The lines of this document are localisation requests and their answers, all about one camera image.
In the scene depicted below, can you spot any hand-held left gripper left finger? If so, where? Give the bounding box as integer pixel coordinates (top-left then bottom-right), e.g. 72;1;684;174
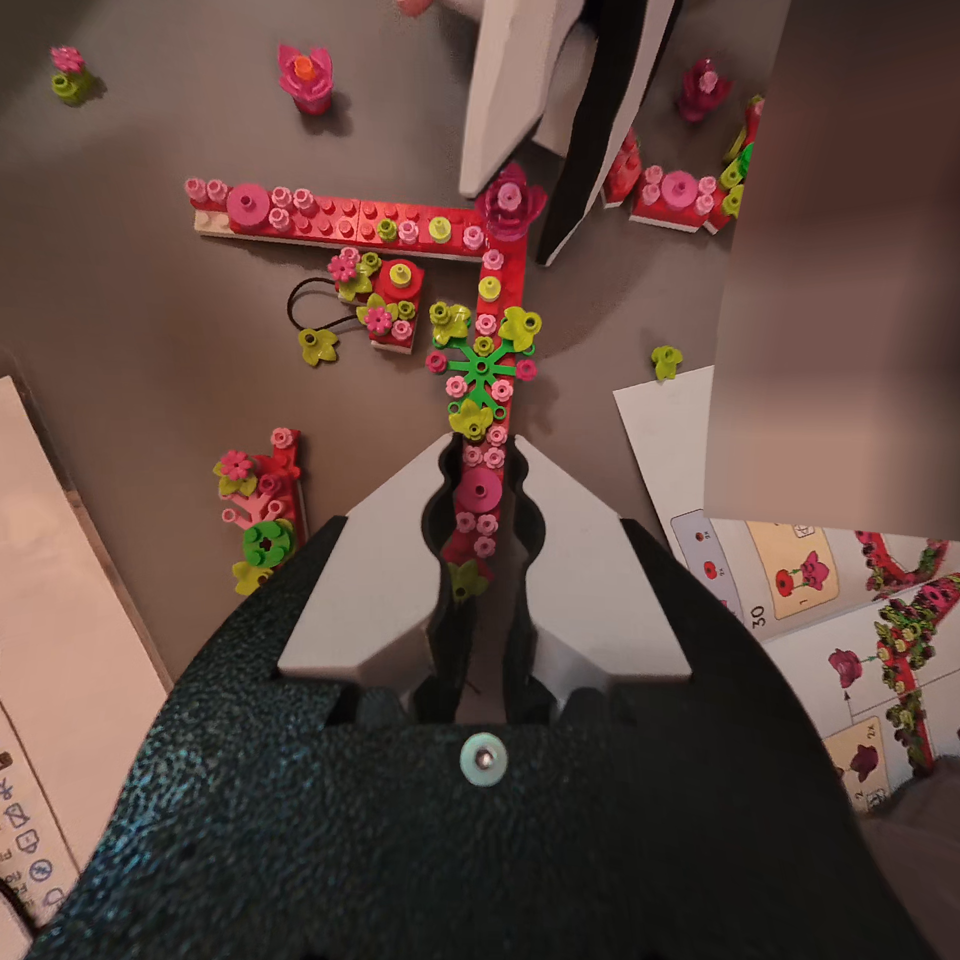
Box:
277;432;483;723

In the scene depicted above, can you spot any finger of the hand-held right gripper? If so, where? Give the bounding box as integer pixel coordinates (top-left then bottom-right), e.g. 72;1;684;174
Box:
535;0;685;267
457;0;603;200

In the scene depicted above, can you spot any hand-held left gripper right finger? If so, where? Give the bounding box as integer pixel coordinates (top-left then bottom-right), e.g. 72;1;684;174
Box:
508;433;693;723

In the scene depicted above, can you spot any red lego segment green round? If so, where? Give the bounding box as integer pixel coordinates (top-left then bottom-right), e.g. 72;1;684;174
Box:
213;427;309;597

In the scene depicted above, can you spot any dark magenta lego rose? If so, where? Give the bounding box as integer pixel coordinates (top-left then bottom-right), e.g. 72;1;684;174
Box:
474;163;549;243
678;56;735;123

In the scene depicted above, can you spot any red lego arch pink disc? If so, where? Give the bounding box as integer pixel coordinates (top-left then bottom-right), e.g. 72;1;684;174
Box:
600;93;766;237

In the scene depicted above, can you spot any magenta lego flower orange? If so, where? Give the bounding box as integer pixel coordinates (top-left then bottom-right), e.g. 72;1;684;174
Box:
276;41;335;115

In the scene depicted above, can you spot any red angled lego flower frame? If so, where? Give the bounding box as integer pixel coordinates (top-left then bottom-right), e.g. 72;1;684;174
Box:
185;177;543;605

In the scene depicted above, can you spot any lego instruction booklet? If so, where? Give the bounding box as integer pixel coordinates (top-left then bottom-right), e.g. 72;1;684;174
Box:
613;366;960;815

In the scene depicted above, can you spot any small red lego flower block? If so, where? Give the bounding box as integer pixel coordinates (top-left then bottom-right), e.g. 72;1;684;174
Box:
330;247;427;354

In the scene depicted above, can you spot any black elastic band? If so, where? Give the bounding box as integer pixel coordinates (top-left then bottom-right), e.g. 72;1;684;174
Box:
286;276;361;333

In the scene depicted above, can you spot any white paper sheet at left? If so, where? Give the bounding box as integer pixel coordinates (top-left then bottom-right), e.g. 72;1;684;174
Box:
0;348;177;931

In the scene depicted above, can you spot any pink flower on lime stud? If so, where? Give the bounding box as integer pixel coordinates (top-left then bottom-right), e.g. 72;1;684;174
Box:
48;45;95;106

